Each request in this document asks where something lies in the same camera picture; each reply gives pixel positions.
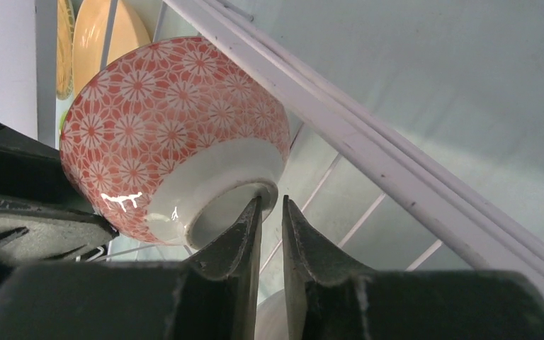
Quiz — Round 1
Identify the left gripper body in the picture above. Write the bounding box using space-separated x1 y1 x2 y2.
0 123 94 212

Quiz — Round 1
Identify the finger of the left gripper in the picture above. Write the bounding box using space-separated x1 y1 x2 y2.
0 195 118 285

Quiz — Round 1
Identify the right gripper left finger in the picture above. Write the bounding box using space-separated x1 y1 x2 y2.
0 198 263 339

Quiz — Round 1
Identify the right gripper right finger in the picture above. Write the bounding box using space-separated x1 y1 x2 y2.
282 196 544 339

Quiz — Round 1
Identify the yellow woven plate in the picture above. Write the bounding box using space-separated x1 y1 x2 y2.
56 0 75 100

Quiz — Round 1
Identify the beige plate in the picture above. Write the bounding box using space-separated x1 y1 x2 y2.
72 0 151 96

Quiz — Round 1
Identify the red patterned bowl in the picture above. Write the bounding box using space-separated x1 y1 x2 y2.
59 37 291 249

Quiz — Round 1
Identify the white ribbed bowl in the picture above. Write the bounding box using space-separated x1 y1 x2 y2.
254 290 289 340

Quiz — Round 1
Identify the white wire dish rack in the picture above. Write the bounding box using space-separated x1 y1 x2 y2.
163 1 544 296

